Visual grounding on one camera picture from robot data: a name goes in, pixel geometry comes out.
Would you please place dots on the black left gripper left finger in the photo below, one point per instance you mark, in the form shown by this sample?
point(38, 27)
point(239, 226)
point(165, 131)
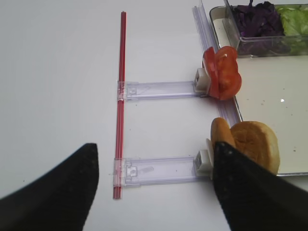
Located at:
point(60, 200)

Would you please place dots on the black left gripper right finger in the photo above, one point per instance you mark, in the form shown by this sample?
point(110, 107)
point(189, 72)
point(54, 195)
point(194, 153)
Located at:
point(252, 198)

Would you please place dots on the bun bottom half white cut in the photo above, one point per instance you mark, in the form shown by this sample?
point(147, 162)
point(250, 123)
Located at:
point(257, 141)

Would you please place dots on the white tomato pusher block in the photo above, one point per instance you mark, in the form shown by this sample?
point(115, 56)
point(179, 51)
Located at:
point(202, 81)

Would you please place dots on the green lettuce pieces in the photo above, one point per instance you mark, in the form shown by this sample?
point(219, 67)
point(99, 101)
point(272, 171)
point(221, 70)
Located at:
point(295, 28)

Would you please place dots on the white left bun pusher block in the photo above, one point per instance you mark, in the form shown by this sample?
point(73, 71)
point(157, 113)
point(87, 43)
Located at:
point(204, 161)

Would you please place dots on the left red plastic strip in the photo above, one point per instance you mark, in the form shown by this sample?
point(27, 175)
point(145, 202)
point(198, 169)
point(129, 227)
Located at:
point(117, 189)

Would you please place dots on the white metal tray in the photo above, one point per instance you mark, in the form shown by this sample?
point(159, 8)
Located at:
point(274, 87)

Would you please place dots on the clear plastic salad container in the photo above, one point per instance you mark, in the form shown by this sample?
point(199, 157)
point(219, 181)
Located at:
point(261, 46)

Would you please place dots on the purple cabbage shreds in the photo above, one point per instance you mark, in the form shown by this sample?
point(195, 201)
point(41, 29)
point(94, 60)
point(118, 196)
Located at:
point(261, 20)

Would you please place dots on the clear left bun slide rail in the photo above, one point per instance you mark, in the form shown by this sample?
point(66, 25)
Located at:
point(137, 172)

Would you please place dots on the bun bottom half on rail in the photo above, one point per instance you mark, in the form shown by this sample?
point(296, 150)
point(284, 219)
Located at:
point(220, 132)

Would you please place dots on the clear tomato slide rail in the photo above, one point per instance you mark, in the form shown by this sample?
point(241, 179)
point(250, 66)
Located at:
point(160, 90)

